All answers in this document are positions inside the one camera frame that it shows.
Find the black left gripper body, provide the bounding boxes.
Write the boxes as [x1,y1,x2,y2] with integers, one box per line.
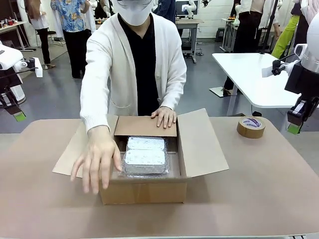
[0,66,23,101]

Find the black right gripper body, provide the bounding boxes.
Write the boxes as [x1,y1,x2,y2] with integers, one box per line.
[285,63,319,100]

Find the brown cardboard box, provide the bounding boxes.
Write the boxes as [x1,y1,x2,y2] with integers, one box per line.
[52,108,230,205]

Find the person's left forearm white sleeve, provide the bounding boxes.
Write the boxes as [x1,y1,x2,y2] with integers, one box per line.
[159,74,187,111]

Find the person's right forearm white sleeve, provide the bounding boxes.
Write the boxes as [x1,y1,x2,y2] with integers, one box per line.
[79,82,112,134]

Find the person's right hand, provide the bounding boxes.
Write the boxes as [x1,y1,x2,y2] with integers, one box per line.
[70,125,123,194]

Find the person's left hand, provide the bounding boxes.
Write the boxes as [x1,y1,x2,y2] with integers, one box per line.
[151,106,177,129]

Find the person in yellow-green trousers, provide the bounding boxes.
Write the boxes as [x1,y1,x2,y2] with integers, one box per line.
[271,14,300,59]

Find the brown packing tape roll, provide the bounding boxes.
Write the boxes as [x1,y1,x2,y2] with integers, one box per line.
[236,116,265,139]

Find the desk with red items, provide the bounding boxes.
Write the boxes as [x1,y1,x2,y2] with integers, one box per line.
[0,21,37,53]

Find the person white top black trousers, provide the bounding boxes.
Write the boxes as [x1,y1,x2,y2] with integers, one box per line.
[24,0,57,70]

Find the person with pink cloth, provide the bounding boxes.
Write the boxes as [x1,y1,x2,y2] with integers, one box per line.
[293,0,319,48]

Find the white table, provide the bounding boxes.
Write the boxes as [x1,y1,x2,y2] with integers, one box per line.
[211,52,304,117]

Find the black tripod stand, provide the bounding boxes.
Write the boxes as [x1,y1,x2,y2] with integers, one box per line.
[258,0,280,54]

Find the person in blue floral shirt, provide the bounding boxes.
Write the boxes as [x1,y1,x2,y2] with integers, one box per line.
[51,0,97,79]

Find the person in dark brown clothes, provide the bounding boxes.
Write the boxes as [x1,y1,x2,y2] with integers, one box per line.
[223,0,281,97]

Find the desk with orange items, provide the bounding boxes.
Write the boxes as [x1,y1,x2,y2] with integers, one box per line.
[221,16,240,53]

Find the small dark grey stool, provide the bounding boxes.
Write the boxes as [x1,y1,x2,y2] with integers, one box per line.
[215,27,227,42]

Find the grey desk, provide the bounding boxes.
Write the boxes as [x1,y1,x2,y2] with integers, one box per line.
[175,18,205,64]

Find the person in white cardigan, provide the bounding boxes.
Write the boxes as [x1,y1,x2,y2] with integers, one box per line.
[80,0,187,118]

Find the white rectangular clock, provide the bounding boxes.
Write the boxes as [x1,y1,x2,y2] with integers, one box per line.
[124,149,167,166]
[126,136,166,151]

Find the computer monitor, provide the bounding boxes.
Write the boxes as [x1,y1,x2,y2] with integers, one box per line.
[175,1,200,17]

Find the white face mask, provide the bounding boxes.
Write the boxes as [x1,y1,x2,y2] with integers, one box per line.
[116,0,153,26]

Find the person in navy jacket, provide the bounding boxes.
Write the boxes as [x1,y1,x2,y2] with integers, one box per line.
[153,0,176,23]

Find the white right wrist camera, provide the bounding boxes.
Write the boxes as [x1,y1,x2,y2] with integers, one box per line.
[262,59,300,78]

